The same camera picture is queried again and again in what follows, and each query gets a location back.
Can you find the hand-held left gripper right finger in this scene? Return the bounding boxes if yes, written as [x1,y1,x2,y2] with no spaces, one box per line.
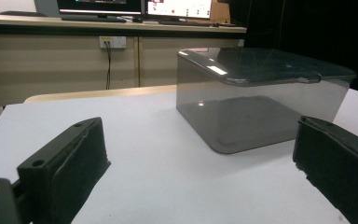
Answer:
[293,116,358,224]

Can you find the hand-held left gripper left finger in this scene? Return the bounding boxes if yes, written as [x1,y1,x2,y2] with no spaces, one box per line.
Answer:
[17,117,112,224]

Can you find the grey transparent storage box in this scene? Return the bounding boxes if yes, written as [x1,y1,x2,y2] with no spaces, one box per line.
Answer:
[176,55,352,155]

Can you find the grey transparent box lid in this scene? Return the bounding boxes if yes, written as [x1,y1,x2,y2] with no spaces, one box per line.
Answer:
[176,47,358,88]

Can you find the small wooden table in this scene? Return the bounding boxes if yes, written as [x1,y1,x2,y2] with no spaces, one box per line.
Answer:
[23,84,178,105]

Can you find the long beige desk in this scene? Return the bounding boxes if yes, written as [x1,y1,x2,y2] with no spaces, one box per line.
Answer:
[0,14,248,108]

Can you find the black curtain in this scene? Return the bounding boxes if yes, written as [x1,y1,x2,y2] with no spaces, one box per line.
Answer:
[230,0,358,96]

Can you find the black keyboard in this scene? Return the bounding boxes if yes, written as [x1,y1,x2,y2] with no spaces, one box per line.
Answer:
[158,20,213,27]
[61,14,128,23]

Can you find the black computer monitor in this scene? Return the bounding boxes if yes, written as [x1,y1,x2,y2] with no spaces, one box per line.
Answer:
[145,0,213,21]
[56,0,143,17]

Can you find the brown cardboard box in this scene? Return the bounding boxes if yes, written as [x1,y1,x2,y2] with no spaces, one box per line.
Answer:
[210,0,232,25]

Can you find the black power cable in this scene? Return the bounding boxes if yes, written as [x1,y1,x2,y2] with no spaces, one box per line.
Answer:
[104,41,112,91]

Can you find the white wall socket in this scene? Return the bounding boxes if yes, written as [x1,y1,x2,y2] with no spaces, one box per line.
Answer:
[99,35,128,49]

